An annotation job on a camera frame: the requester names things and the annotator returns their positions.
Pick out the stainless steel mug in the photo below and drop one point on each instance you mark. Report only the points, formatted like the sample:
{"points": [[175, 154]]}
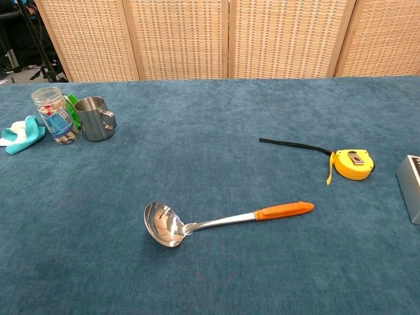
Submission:
{"points": [[92, 124]]}

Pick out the black tripod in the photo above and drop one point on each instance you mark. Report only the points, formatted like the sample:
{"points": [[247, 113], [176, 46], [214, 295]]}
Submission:
{"points": [[36, 42]]}

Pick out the grey white printed box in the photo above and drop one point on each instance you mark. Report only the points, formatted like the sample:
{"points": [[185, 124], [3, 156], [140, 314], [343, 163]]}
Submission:
{"points": [[410, 193]]}

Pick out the yellow tape measure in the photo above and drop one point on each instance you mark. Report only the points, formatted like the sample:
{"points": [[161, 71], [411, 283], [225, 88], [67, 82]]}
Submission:
{"points": [[352, 169]]}

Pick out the wood rattan folding screen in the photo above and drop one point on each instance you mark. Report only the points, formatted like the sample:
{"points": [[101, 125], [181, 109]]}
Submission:
{"points": [[177, 39]]}

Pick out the teal and white cloth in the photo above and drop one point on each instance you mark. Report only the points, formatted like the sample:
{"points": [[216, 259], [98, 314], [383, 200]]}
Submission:
{"points": [[28, 133]]}

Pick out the green plastic basket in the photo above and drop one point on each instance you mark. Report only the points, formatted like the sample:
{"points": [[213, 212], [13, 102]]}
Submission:
{"points": [[73, 110]]}

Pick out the black office chair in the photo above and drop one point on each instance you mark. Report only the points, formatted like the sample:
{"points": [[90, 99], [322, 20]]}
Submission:
{"points": [[13, 36]]}

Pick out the clear plastic jar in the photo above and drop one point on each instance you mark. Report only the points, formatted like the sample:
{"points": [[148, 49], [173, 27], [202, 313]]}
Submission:
{"points": [[55, 115]]}

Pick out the blue table cloth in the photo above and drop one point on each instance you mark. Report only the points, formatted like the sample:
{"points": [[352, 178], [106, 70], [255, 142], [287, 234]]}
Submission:
{"points": [[210, 279]]}

